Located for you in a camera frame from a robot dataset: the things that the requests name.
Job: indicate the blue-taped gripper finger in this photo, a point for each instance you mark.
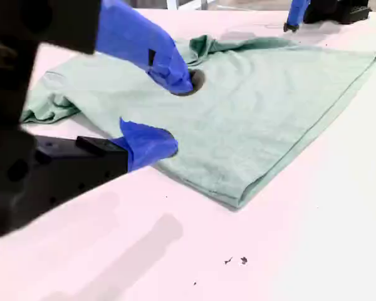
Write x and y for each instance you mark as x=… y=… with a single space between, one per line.
x=147 y=145
x=138 y=40
x=297 y=14

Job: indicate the pale green T-shirt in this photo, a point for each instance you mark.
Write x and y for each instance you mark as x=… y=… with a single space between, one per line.
x=253 y=119

